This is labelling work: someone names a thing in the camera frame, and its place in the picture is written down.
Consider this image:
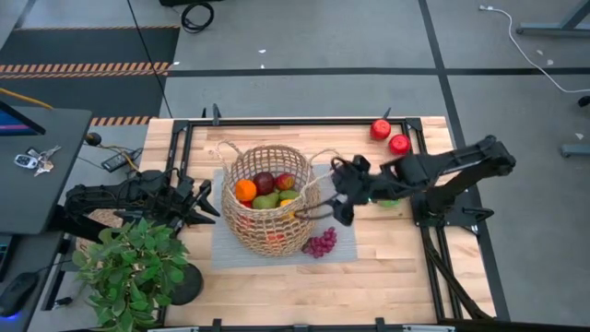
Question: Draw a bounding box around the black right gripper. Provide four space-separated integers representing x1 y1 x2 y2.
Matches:
331 155 389 228

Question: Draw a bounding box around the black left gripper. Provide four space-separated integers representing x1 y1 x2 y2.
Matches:
168 176 221 232

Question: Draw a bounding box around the orange fruit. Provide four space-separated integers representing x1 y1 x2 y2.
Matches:
234 178 258 203

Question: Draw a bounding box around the red yellow apple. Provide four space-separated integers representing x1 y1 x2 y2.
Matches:
275 172 297 192

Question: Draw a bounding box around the green pear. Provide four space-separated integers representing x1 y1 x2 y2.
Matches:
251 192 281 211

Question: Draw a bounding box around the dark red apple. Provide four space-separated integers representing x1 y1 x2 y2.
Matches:
252 172 277 196

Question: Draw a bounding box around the grey woven placemat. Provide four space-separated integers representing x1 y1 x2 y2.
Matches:
210 163 359 271

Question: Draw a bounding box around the purple grape bunch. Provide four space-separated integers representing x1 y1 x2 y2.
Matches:
301 226 338 259

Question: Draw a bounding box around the black plant pot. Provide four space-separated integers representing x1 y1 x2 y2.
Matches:
168 262 206 306

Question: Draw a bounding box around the green leafy plant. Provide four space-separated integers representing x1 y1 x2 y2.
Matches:
71 217 190 332

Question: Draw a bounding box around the round woven mat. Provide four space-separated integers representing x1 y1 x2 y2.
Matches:
76 207 125 250

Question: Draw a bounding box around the black power adapter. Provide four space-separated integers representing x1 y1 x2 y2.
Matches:
100 147 144 174

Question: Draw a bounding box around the black desk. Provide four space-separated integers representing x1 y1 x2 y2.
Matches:
0 106 93 236

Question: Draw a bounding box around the dark grey desk shelf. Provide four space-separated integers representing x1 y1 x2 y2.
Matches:
0 230 65 332

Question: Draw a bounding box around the key bunch with fob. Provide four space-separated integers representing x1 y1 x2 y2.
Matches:
13 145 61 178

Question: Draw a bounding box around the black computer mouse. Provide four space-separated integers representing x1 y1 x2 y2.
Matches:
0 271 41 318

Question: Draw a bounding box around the black mat striped edge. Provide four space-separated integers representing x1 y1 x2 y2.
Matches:
0 25 182 126

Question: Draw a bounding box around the computer monitor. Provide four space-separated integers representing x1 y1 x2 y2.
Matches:
0 100 47 137

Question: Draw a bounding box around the grey furniture foot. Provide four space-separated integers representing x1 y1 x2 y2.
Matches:
560 143 590 160

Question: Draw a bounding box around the grey table leg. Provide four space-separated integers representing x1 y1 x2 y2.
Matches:
514 0 590 39

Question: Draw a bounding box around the woven rope basket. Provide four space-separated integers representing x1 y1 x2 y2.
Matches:
214 139 341 258

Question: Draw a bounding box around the black metal table frame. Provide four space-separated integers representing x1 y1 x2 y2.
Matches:
159 116 499 332

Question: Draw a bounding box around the thin black cable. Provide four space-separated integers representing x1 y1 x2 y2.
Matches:
126 0 174 119

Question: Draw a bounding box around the black coiled cable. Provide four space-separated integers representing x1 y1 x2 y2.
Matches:
180 2 216 34

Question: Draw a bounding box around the yellow cable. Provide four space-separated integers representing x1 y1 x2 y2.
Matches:
0 87 55 111

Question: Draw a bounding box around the white cable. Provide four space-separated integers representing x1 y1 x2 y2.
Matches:
478 4 590 94

